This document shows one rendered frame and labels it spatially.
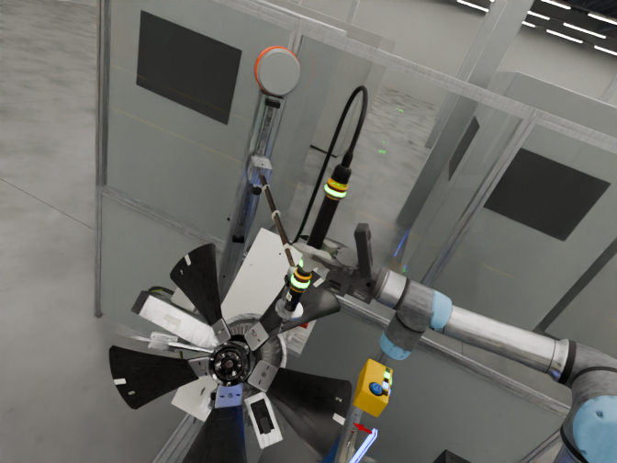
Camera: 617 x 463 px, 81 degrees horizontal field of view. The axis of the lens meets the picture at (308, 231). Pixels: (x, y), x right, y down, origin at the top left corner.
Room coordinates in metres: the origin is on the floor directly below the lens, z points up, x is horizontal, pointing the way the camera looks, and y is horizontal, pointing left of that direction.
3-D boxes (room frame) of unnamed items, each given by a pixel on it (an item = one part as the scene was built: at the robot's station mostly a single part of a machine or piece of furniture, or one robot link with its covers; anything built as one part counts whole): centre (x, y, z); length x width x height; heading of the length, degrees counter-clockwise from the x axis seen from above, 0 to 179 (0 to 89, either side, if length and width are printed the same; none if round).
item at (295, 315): (0.70, -0.02, 1.50); 0.09 x 0.07 x 0.10; 26
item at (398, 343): (0.67, -0.29, 1.54); 0.11 x 0.08 x 0.11; 156
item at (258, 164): (1.25, 0.25, 1.54); 0.10 x 0.07 x 0.08; 26
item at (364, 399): (0.93, -0.42, 1.02); 0.16 x 0.10 x 0.11; 171
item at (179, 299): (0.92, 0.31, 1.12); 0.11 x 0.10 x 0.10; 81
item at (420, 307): (0.65, -0.29, 1.63); 0.11 x 0.08 x 0.09; 81
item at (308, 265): (0.66, -0.02, 1.63); 0.09 x 0.03 x 0.06; 92
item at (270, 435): (0.71, -0.08, 0.98); 0.20 x 0.16 x 0.20; 171
